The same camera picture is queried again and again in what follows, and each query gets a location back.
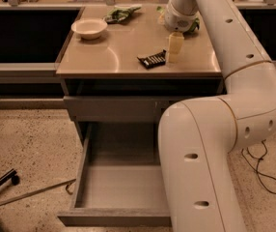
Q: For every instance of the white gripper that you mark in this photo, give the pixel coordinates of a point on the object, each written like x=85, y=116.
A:
x=179, y=20

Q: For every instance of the black rxbar chocolate bar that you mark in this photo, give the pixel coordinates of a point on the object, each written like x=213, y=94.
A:
x=153, y=61

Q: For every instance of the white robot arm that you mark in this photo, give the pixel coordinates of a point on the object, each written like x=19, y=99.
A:
x=195, y=136

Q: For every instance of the grey drawer cabinet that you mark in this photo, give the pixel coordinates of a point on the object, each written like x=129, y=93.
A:
x=109, y=66

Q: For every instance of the closed grey top drawer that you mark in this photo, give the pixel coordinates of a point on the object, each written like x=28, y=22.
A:
x=117, y=108

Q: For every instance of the open grey middle drawer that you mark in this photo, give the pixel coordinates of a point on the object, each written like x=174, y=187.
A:
x=119, y=180

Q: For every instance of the dark green snack bag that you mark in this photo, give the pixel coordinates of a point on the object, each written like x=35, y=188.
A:
x=120, y=14

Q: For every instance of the white bowl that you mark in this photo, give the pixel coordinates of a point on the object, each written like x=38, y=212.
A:
x=89, y=28

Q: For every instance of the grey metal floor rod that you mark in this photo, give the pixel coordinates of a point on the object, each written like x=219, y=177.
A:
x=35, y=192

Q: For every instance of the black chair leg with caster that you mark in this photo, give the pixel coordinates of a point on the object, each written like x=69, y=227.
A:
x=10, y=176

